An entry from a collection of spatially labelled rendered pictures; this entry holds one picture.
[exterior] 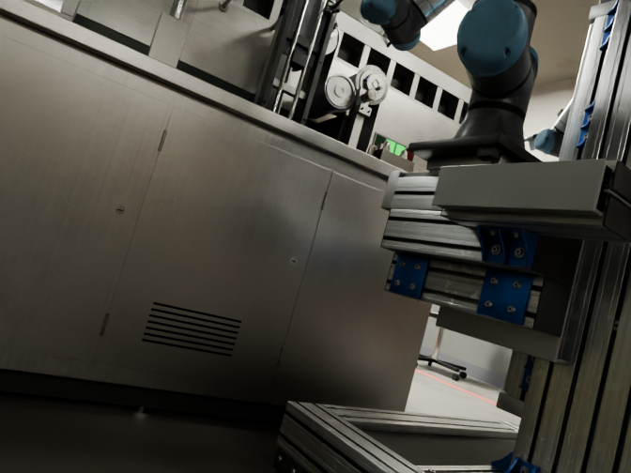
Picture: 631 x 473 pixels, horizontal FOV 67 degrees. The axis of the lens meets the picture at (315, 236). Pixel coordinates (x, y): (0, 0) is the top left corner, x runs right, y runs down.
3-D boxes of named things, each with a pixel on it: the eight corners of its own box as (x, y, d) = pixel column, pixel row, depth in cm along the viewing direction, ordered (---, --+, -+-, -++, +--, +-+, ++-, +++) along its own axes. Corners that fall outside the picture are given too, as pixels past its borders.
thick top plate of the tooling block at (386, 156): (378, 163, 179) (383, 147, 180) (328, 171, 215) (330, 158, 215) (410, 177, 187) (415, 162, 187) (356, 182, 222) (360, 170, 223)
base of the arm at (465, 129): (538, 170, 96) (549, 124, 97) (495, 141, 88) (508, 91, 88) (475, 172, 108) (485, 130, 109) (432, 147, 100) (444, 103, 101)
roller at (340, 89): (323, 99, 171) (331, 68, 172) (293, 112, 194) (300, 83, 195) (349, 112, 176) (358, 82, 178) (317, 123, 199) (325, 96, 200)
